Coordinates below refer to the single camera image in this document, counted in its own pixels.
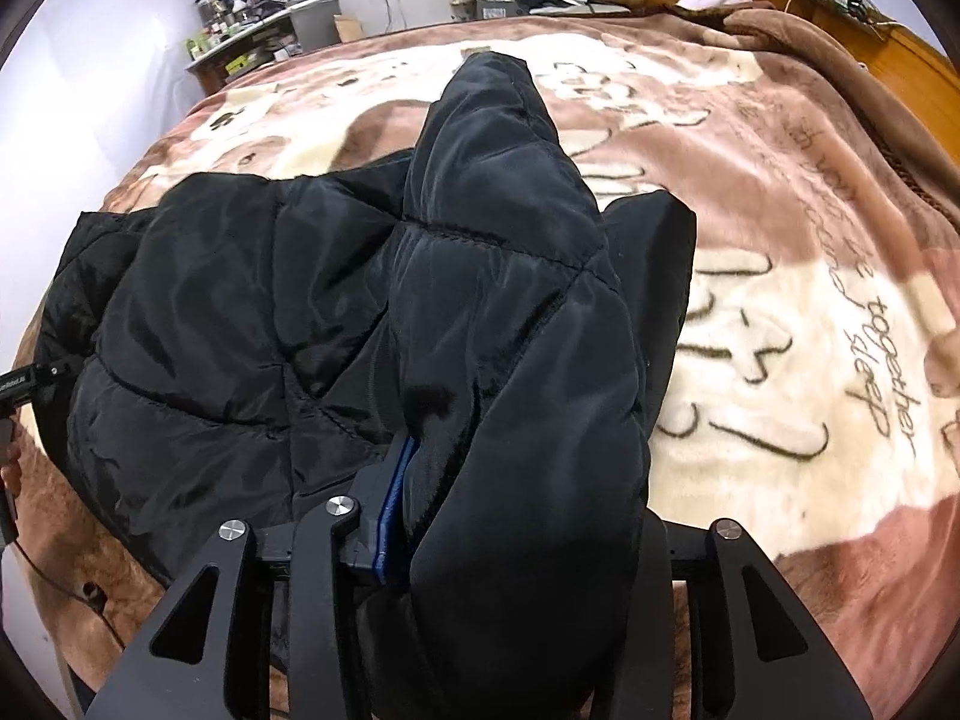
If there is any group of bottles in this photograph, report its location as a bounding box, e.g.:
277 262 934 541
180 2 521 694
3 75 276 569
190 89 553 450
193 0 250 40

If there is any wooden headboard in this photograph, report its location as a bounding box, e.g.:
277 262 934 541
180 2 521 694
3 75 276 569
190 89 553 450
787 0 960 87

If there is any cluttered desk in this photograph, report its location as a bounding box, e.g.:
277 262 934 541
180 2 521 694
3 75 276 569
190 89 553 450
186 4 338 95

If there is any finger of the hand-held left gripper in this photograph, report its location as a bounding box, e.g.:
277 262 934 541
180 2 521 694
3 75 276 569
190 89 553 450
0 361 77 407

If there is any thin black cable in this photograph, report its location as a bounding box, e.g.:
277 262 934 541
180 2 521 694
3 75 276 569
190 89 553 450
6 538 130 657

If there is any grey storage box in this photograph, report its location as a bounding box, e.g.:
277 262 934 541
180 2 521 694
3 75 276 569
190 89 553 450
289 0 340 47

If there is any power strip with plugs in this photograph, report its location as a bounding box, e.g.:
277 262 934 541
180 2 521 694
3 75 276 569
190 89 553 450
796 0 901 32

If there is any black puffer jacket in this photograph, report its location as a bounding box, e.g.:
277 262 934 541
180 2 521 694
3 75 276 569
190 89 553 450
34 51 698 720

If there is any printed fleece blanket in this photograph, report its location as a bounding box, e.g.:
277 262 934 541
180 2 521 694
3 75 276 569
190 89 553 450
15 7 960 720

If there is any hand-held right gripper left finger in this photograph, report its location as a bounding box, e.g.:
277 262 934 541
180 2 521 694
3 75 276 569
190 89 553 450
86 435 417 720

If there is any plain brown blanket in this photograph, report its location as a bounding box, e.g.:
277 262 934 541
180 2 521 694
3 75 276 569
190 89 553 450
637 0 960 230

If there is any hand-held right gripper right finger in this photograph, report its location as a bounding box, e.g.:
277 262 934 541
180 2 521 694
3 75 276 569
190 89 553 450
637 514 875 720

